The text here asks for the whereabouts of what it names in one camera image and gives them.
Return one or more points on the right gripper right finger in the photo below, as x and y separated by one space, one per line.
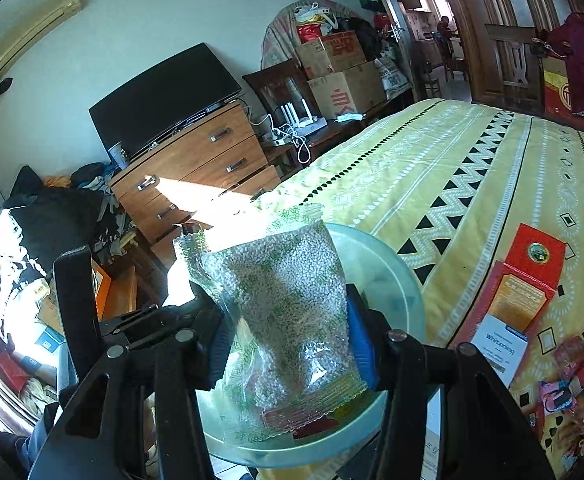
483 433

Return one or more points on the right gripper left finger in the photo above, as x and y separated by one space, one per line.
167 354

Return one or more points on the green white rice snack bag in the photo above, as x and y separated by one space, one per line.
284 292

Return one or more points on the blue pink Oreo packet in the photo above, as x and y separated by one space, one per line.
558 396

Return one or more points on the white grey carton box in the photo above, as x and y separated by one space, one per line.
502 346

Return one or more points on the flat red box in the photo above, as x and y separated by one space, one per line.
481 306

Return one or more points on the orange red tea box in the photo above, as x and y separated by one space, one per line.
533 267

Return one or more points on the wooden drawer dresser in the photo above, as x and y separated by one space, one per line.
218 154

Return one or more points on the yellow patterned bedspread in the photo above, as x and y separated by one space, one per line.
446 184

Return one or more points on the white wifi router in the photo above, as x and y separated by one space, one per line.
300 124

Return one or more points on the black television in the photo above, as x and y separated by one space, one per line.
178 90

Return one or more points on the lower cardboard box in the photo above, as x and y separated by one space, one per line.
355 90

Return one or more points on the cardboard box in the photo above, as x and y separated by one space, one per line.
355 90
330 54

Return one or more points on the upper cardboard box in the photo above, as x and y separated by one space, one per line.
330 54

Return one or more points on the air conditioner unit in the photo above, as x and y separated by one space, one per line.
35 26

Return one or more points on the red yellow gift bag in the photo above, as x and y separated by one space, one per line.
557 100

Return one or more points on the wooden chair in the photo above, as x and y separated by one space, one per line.
519 68

